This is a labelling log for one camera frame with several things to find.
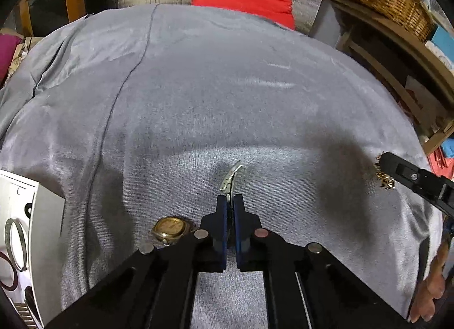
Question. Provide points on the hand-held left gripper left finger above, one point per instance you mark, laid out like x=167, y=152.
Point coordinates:
x=221, y=233

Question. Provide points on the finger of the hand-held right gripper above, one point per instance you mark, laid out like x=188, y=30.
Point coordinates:
x=408, y=173

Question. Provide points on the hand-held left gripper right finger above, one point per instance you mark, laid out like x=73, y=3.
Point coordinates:
x=240, y=233

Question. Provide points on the gold sparkly brooch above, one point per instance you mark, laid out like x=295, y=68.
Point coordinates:
x=386, y=183

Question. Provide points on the gold metal wristwatch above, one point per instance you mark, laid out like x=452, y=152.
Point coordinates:
x=170, y=228

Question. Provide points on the white cardboard box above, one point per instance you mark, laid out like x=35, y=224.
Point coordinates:
x=46, y=229

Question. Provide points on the clear glitter bangle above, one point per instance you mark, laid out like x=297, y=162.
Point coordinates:
x=24, y=249

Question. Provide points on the cream hair claw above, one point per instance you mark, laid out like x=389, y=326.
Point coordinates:
x=26, y=311

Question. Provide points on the person's right hand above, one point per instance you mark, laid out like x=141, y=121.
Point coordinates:
x=429, y=283

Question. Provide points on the white patterned box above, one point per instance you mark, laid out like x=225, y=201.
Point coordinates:
x=441, y=54

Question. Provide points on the wooden shelf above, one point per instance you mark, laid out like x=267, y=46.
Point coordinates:
x=397, y=45

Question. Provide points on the blue box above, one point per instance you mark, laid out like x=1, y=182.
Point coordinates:
x=443, y=40

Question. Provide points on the grey blanket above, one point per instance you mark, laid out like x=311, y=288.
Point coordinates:
x=220, y=95

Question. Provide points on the wicker basket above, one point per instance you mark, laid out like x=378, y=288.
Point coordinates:
x=390, y=3

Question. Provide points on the floral cushion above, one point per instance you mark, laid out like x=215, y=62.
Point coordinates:
x=23, y=57

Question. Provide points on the pink pillow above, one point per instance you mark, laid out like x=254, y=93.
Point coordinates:
x=9, y=56

